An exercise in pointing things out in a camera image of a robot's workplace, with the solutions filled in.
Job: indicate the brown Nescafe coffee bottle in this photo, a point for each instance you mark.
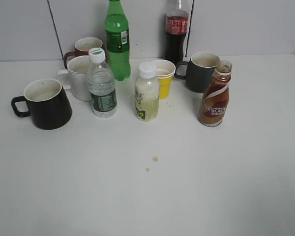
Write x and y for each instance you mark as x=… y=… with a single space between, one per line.
x=216 y=97

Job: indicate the black mug white interior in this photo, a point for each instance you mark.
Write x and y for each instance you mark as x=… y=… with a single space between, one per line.
x=45 y=102

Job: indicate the yellow paper cup stack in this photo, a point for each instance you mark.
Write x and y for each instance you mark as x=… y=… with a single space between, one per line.
x=165 y=74

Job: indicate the white cap juice bottle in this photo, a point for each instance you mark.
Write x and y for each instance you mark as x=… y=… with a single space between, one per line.
x=147 y=90

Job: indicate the clear water bottle green label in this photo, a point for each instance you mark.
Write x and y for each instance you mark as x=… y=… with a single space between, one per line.
x=101 y=84

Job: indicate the dark grey mug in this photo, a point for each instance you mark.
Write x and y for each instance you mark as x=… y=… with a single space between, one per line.
x=200 y=69

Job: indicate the white ceramic mug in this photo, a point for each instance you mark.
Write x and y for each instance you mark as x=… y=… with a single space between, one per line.
x=74 y=78

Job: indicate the dark red mug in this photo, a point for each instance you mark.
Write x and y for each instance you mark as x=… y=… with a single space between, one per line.
x=82 y=47

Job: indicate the green soda bottle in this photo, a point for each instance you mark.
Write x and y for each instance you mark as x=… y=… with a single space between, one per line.
x=117 y=37

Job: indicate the cola bottle red label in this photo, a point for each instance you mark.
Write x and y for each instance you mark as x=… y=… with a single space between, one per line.
x=176 y=25

